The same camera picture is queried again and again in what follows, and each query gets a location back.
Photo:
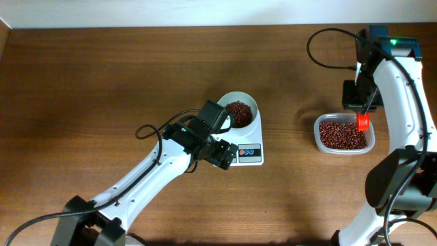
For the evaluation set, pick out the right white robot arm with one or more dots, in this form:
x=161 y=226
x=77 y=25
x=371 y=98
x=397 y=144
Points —
x=403 y=185

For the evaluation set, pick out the red beans in bowl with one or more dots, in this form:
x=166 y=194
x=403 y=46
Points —
x=242 y=113

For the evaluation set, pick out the white digital kitchen scale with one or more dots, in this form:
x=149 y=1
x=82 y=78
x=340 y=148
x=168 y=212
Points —
x=248 y=140

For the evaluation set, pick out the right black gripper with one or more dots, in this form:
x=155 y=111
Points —
x=359 y=105

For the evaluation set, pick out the red beans in container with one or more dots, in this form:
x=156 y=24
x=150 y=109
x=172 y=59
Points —
x=341 y=136

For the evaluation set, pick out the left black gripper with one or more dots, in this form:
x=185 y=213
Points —
x=224 y=155

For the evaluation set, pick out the white round bowl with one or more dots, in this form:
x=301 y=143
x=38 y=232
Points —
x=245 y=98

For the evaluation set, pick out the clear plastic bean container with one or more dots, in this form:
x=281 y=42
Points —
x=343 y=118

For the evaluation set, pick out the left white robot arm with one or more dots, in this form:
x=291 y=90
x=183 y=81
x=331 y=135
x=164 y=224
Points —
x=106 y=219

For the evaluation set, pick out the red plastic scoop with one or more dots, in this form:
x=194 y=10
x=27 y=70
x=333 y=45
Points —
x=362 y=122

